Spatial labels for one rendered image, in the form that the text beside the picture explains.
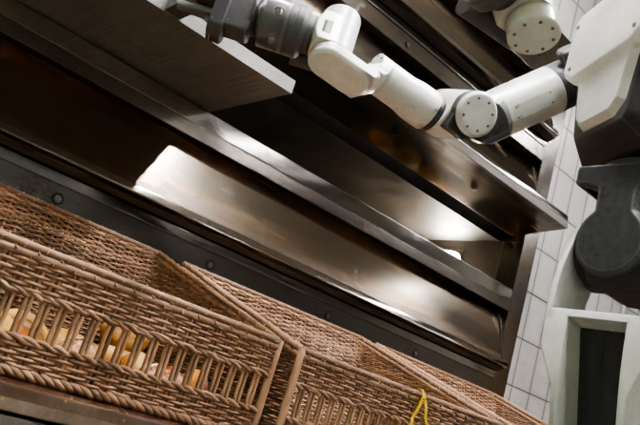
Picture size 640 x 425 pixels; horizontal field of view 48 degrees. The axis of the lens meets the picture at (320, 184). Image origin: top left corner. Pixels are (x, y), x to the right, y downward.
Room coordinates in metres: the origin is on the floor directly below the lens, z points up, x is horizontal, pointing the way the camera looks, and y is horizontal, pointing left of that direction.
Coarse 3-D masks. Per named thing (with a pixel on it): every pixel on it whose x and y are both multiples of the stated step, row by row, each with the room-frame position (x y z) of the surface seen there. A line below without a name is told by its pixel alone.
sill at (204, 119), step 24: (0, 0) 1.22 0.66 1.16; (24, 24) 1.25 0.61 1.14; (48, 24) 1.27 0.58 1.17; (72, 48) 1.31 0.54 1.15; (96, 48) 1.33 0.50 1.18; (120, 72) 1.37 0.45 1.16; (168, 96) 1.44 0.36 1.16; (192, 120) 1.48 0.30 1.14; (216, 120) 1.51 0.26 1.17; (240, 144) 1.56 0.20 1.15; (288, 168) 1.65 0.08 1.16; (336, 192) 1.75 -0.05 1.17; (360, 216) 1.81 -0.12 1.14; (384, 216) 1.85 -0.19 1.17; (408, 240) 1.92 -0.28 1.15; (456, 264) 2.05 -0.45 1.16; (504, 288) 2.19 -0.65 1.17
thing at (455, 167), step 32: (288, 64) 1.55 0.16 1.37; (320, 96) 1.66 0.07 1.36; (352, 128) 1.78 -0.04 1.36; (384, 128) 1.74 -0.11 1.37; (416, 160) 1.88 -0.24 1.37; (448, 160) 1.84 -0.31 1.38; (480, 160) 1.82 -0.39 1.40; (448, 192) 2.04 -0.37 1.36; (480, 192) 1.99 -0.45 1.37; (512, 192) 1.94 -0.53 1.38; (512, 224) 2.16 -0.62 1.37; (544, 224) 2.10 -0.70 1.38
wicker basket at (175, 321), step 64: (0, 192) 1.27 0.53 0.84; (0, 256) 0.85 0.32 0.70; (64, 256) 0.89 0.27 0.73; (128, 256) 1.43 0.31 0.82; (0, 320) 0.87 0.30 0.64; (64, 320) 0.91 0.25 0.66; (128, 320) 0.96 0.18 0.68; (192, 320) 1.02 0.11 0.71; (256, 320) 1.17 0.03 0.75; (64, 384) 0.93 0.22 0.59; (128, 384) 0.98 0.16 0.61; (256, 384) 1.10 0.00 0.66
